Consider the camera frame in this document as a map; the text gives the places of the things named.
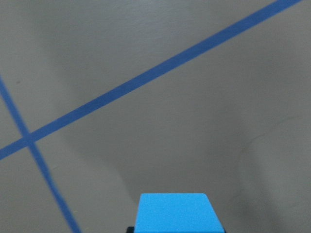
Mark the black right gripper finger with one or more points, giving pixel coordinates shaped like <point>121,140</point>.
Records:
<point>130,229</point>

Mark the blue block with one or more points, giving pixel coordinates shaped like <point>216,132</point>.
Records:
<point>176,213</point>

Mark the blue tape line lengthwise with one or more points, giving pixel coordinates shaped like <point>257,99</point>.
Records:
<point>38,158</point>

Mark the blue tape line crosswise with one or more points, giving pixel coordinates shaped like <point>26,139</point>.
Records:
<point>185,56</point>

